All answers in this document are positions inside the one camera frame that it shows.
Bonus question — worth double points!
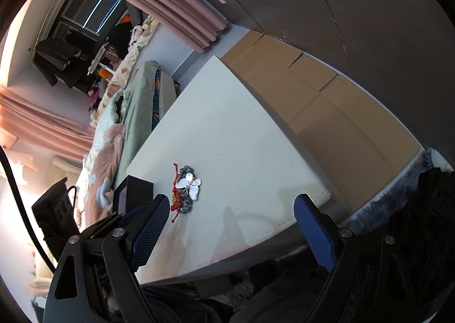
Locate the flattened cardboard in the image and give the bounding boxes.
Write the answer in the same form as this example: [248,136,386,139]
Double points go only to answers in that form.
[220,30,422,213]

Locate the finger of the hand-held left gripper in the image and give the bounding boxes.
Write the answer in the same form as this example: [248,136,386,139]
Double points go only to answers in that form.
[80,201,153,238]

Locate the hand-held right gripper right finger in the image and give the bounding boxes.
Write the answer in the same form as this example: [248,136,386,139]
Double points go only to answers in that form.
[293,194,413,323]

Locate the blue printed bedding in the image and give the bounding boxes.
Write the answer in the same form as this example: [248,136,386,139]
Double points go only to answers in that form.
[153,71,162,121]

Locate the plush toys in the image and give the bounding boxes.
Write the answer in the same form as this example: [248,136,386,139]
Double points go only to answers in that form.
[87,83,104,107]

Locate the dark window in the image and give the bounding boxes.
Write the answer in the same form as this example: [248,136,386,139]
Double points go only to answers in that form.
[53,0,125,39]

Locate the pink flower-print blanket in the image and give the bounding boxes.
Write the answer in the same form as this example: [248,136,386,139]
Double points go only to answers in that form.
[76,124,125,228]

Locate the dark fuzzy rug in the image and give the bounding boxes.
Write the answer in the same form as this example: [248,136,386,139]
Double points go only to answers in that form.
[227,147,455,323]

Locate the pink curtain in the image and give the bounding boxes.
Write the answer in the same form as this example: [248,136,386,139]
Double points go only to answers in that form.
[69,0,228,54]
[0,87,95,164]

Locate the grey pillow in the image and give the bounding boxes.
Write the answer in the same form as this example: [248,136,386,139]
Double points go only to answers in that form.
[126,3,143,25]

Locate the white low table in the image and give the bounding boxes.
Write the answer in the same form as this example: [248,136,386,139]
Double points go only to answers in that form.
[126,55,351,286]

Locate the light green quilt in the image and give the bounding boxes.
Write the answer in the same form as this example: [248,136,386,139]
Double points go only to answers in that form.
[87,92,123,174]

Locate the white butterfly hair clip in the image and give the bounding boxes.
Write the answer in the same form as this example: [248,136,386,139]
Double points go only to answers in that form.
[177,173,203,200]

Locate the red string bracelet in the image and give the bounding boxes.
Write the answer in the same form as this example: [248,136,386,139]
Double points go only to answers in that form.
[170,163,183,222]

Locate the black bag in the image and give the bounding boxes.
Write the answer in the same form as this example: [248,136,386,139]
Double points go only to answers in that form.
[108,23,134,57]

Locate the black jewelry box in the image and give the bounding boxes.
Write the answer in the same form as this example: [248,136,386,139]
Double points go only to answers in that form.
[113,176,154,215]

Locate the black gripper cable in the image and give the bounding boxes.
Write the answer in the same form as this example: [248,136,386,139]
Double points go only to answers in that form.
[0,145,55,270]

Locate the hanging dark clothes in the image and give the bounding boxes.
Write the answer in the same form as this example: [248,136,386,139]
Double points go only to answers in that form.
[33,34,107,89]

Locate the green bed sheet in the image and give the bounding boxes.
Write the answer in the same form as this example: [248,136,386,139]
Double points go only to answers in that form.
[114,60,160,185]

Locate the printed window seat cushion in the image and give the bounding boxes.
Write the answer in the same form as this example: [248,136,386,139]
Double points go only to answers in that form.
[89,16,160,111]

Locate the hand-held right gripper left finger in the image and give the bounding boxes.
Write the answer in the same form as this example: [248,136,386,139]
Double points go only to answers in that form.
[43,194,170,323]

